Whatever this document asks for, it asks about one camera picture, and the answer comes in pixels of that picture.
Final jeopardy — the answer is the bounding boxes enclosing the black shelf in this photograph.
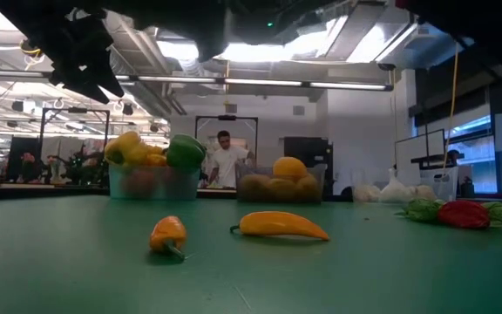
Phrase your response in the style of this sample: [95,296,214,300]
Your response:
[410,149,466,171]

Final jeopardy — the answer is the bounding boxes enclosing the green bell pepper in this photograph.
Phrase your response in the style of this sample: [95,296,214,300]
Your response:
[166,133,208,169]

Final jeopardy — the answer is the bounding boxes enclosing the black gantry frame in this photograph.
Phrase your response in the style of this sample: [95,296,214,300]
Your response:
[194,114,260,163]
[40,106,112,154]

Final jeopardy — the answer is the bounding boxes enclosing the orange fruit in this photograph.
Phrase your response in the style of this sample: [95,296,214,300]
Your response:
[272,156,310,184]

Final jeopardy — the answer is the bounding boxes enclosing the clear plastic bin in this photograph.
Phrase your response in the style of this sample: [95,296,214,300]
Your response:
[349,167,460,203]

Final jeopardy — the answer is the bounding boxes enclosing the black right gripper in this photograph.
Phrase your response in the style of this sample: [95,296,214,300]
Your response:
[101,0,235,64]

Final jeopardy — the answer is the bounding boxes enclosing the long orange chili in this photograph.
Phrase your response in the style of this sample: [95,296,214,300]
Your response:
[228,210,331,242]

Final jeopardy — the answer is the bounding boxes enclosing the yellow bell pepper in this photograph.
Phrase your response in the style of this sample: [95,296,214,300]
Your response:
[104,130,144,167]
[136,145,170,169]

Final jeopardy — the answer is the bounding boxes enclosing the long ceiling light bar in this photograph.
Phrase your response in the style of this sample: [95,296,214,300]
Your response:
[0,68,395,92]

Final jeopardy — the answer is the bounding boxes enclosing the white garlic bulb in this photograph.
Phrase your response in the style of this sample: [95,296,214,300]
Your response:
[354,182,379,203]
[379,168,417,203]
[414,184,438,202]

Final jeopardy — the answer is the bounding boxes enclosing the red bell pepper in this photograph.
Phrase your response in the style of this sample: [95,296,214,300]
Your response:
[121,173,159,198]

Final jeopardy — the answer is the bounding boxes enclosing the silver round air duct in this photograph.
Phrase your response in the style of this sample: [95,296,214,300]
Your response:
[146,12,184,30]

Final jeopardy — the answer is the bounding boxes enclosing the small red pepper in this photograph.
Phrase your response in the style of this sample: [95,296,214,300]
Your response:
[438,200,492,230]

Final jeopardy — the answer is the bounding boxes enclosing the black monitor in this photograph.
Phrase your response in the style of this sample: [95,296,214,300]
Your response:
[5,135,43,182]

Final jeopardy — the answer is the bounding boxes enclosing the black equipment case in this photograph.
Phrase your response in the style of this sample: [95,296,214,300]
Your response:
[282,135,335,167]

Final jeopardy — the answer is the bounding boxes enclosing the black ceiling sensor yellow cable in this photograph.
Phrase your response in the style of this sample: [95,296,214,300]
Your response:
[18,38,44,61]

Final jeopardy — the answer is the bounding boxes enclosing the grey translucent plastic bin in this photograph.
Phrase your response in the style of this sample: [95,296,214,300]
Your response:
[234,161,329,202]

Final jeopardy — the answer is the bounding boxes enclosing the large window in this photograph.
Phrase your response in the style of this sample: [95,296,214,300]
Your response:
[446,113,502,195]

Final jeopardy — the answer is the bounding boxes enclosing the person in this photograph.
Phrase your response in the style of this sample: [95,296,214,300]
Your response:
[206,129,257,190]

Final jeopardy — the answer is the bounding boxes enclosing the small orange chili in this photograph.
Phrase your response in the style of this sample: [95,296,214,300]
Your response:
[148,215,188,263]

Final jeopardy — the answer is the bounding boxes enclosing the green table mat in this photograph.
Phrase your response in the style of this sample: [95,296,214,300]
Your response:
[0,194,502,314]

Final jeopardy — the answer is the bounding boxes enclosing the whiteboard on black stand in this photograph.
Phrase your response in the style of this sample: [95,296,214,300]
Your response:
[392,128,447,193]

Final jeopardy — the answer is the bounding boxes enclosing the yellow hanging cable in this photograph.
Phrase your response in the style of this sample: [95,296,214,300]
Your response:
[441,41,465,172]

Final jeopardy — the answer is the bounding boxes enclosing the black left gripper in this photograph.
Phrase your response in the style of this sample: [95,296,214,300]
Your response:
[0,0,126,106]

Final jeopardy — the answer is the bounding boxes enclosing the teal translucent plastic bin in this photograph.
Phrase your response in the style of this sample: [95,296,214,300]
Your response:
[108,164,203,201]

